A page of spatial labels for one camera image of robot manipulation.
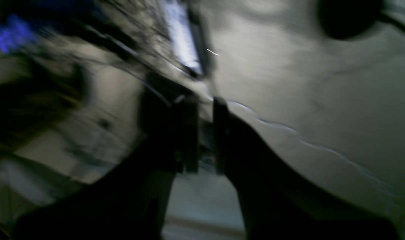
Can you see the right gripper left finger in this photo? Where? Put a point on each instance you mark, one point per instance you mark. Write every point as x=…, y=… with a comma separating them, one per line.
x=129, y=203

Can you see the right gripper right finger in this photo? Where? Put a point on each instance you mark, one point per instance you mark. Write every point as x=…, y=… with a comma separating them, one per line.
x=276, y=202

